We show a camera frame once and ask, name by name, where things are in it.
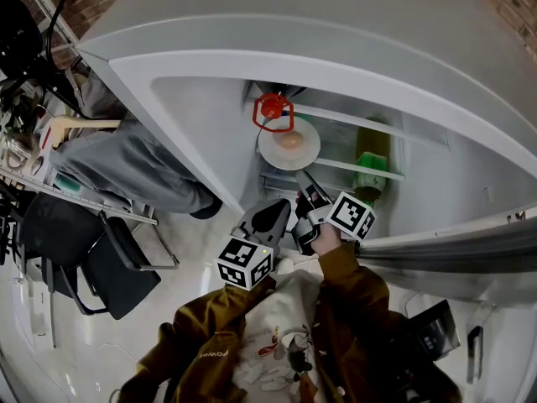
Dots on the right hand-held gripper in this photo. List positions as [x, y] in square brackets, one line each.
[350, 214]

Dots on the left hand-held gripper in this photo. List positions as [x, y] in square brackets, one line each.
[251, 242]

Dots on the white plate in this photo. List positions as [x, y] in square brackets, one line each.
[277, 158]

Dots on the brown egg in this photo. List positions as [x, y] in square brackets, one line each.
[291, 140]

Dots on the white fridge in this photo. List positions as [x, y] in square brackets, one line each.
[293, 36]

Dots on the person's right forearm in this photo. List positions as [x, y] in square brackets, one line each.
[348, 275]

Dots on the person's left forearm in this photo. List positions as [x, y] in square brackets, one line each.
[210, 317]

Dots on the green bottle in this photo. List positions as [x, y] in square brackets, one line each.
[371, 164]

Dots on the red plastic jug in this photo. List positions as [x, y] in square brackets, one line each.
[272, 107]

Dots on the person's torso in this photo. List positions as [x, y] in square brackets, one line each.
[277, 351]

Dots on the black folding chair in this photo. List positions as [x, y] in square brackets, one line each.
[113, 275]

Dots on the teal sponge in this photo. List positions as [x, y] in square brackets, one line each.
[68, 183]

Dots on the black electronic device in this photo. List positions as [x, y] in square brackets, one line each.
[436, 330]

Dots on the cluttered metal table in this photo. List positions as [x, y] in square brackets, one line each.
[25, 174]

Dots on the black office chair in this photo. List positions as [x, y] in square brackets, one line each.
[21, 44]

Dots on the aluminium rail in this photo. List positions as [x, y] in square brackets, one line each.
[50, 11]

